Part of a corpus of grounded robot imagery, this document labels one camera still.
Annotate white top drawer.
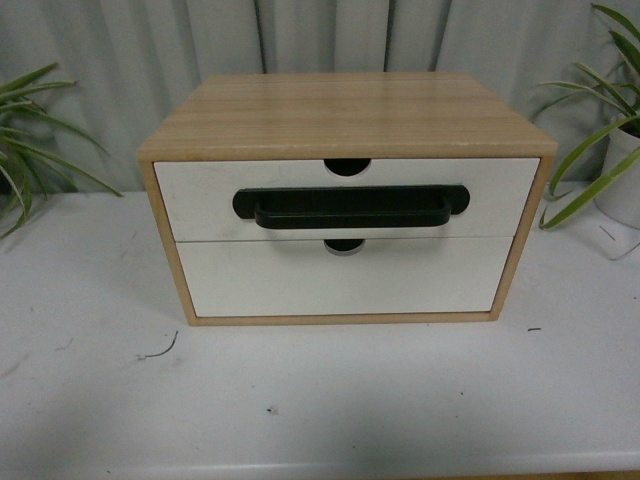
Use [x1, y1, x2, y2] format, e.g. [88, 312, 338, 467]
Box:
[154, 158, 539, 242]

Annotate white right plant pot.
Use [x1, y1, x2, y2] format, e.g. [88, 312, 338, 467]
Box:
[595, 129, 640, 229]

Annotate left spider plant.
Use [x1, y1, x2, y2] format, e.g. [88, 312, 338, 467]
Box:
[1, 62, 122, 239]

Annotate spider plant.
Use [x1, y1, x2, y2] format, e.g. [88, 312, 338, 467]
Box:
[1, 62, 122, 239]
[539, 3, 639, 231]

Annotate right spider plant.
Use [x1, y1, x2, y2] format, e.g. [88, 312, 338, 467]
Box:
[539, 3, 639, 231]

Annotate white bottom drawer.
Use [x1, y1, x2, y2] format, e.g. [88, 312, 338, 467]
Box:
[177, 237, 511, 317]

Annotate grey curtain backdrop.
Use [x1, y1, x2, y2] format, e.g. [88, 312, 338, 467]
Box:
[1, 1, 617, 191]

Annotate wooden drawer cabinet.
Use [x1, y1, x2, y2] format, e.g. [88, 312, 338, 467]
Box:
[138, 72, 556, 326]

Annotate white drawer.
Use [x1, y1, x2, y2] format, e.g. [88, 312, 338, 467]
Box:
[154, 158, 539, 242]
[177, 237, 511, 317]

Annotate black drawer handle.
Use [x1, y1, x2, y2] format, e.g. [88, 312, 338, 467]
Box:
[232, 185, 470, 230]

